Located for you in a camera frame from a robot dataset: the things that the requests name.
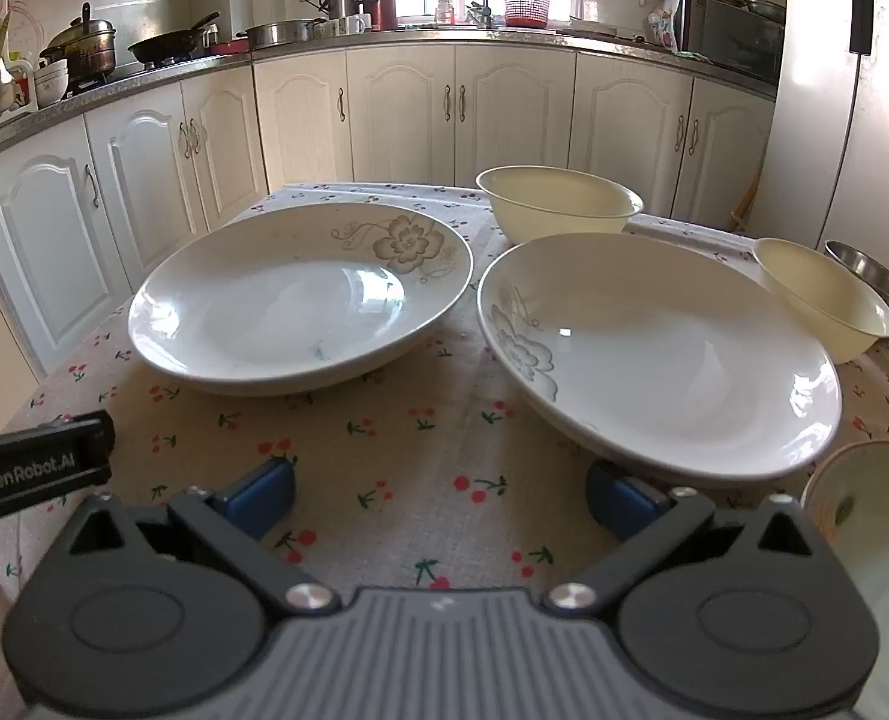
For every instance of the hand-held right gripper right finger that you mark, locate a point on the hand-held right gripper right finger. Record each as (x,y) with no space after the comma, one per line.
(617,499)

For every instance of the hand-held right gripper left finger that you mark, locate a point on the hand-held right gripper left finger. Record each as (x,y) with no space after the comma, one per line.
(264,491)

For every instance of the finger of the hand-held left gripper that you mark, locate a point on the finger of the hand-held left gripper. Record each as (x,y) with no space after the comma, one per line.
(39,472)

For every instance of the white plate pale flower outline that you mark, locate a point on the white plate pale flower outline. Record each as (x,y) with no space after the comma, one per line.
(662,360)

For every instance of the white plate large grey flower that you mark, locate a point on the white plate large grey flower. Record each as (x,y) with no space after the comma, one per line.
(287,300)

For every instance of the white floral ceramic bowl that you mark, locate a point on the white floral ceramic bowl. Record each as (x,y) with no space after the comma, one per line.
(887,540)

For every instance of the cream plastic bowl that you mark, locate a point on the cream plastic bowl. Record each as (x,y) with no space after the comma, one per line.
(557,199)
(819,300)

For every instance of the stainless steel bowl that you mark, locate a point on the stainless steel bowl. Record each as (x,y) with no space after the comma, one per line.
(883,285)

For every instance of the stack of white bowls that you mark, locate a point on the stack of white bowls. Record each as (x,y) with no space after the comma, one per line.
(51,86)

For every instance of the cherry print tablecloth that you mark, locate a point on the cherry print tablecloth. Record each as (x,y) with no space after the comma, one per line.
(414,457)

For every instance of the broom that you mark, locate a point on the broom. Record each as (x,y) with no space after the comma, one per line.
(748,199)

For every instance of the row of white cabinet doors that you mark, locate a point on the row of white cabinet doors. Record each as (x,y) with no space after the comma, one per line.
(399,112)

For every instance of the steel stock pot with lid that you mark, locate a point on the steel stock pot with lid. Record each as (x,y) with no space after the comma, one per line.
(88,49)

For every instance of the black frying pan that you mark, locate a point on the black frying pan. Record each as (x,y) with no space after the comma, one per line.
(163,47)

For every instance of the shallow steel pan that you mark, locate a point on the shallow steel pan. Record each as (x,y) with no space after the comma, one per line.
(283,34)

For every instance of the silver refrigerator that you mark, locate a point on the silver refrigerator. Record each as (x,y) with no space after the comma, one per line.
(827,90)

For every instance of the floral plastic bag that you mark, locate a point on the floral plastic bag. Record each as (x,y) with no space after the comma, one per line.
(666,26)

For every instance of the white mug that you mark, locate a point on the white mug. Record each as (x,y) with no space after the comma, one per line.
(356,24)

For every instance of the dark microwave oven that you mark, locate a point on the dark microwave oven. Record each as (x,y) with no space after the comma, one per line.
(737,37)

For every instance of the grey kitchen countertop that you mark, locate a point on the grey kitchen countertop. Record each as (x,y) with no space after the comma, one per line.
(414,37)

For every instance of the red plastic basket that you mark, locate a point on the red plastic basket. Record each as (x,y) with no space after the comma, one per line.
(527,7)

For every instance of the pink soap bottle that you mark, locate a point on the pink soap bottle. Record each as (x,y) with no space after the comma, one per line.
(444,11)

